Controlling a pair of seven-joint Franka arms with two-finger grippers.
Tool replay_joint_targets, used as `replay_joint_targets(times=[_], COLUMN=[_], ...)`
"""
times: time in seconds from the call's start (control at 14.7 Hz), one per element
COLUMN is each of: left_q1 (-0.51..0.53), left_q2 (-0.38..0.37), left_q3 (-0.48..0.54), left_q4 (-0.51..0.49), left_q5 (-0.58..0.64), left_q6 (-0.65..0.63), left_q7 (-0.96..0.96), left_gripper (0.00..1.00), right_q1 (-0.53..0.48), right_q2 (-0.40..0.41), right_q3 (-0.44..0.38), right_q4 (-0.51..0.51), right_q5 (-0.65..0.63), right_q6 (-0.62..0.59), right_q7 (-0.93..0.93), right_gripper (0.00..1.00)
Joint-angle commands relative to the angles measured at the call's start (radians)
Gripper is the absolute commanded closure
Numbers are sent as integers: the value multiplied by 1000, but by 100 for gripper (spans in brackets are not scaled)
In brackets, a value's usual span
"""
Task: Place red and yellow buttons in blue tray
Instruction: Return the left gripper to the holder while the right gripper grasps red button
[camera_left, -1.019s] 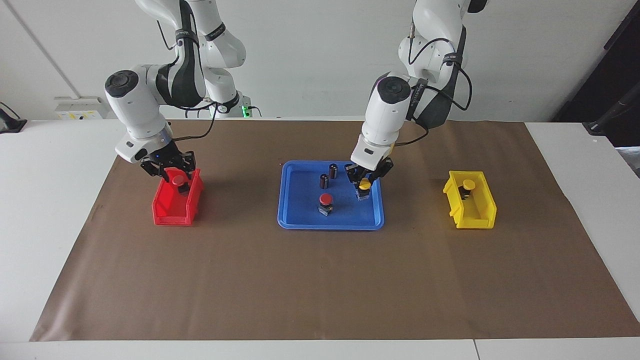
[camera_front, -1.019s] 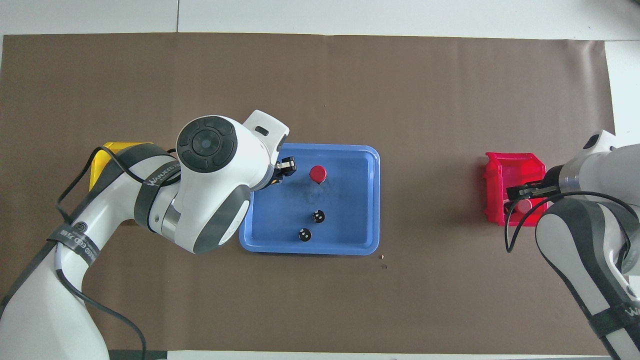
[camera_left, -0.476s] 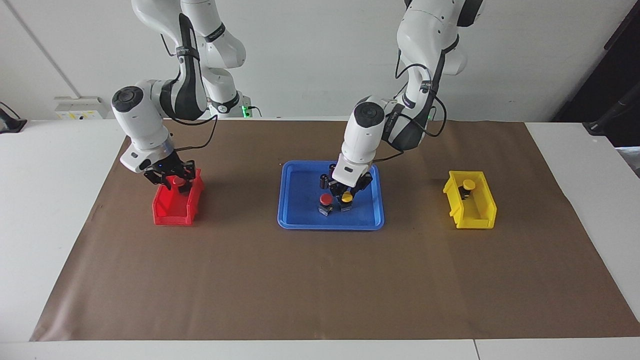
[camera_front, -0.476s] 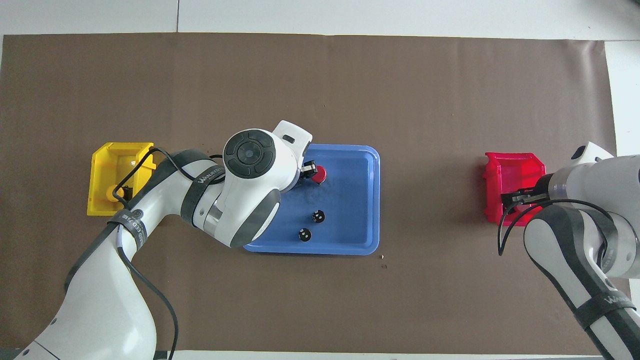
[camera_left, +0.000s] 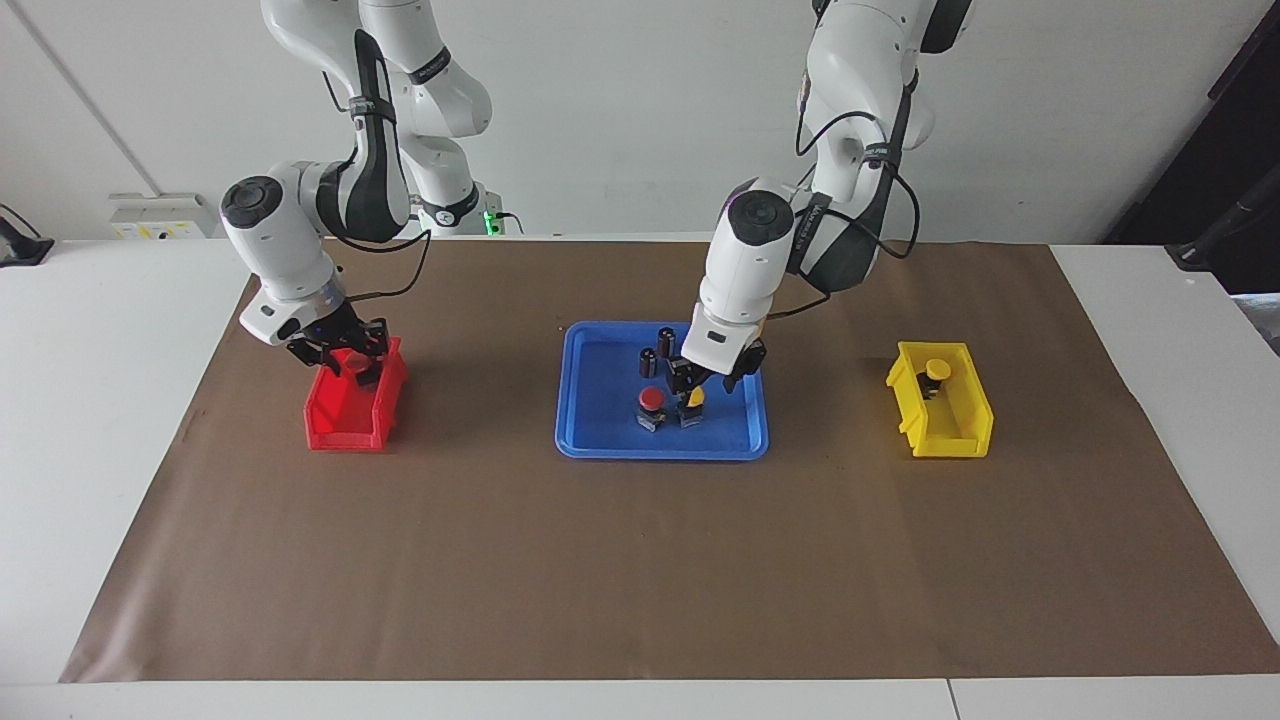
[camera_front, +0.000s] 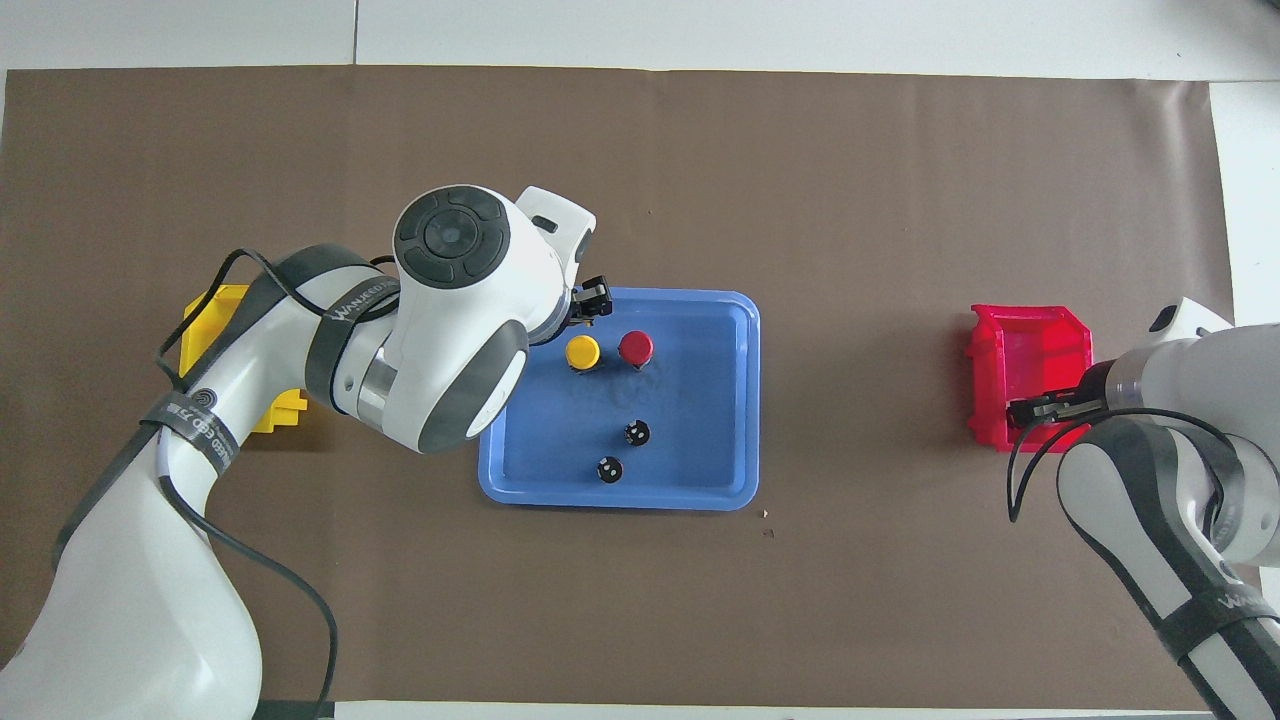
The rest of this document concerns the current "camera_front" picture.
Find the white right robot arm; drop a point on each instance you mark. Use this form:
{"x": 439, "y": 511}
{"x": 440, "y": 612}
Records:
{"x": 1210, "y": 400}

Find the brown paper table mat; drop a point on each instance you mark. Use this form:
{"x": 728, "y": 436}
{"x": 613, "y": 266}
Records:
{"x": 800, "y": 180}

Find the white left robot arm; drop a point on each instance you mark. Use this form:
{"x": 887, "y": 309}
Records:
{"x": 450, "y": 330}

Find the red plastic bin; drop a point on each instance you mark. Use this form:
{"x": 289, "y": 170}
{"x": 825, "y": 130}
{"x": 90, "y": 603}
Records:
{"x": 1030, "y": 345}

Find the red push button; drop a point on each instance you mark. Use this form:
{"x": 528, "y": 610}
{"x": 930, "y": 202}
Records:
{"x": 636, "y": 347}

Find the yellow plastic bin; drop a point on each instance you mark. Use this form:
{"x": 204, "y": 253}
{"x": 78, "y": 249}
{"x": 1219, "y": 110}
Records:
{"x": 205, "y": 330}

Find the blue plastic tray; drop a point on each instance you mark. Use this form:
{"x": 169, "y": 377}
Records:
{"x": 700, "y": 400}

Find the small black cylinder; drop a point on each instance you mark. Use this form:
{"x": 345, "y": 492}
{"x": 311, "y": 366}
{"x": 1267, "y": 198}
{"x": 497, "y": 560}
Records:
{"x": 636, "y": 433}
{"x": 609, "y": 469}

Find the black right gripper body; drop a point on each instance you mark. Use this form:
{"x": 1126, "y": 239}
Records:
{"x": 1105, "y": 385}

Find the yellow push button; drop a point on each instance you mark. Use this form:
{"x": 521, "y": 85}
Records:
{"x": 583, "y": 351}

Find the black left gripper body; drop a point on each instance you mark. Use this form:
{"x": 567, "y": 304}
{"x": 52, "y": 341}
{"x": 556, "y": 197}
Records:
{"x": 577, "y": 308}

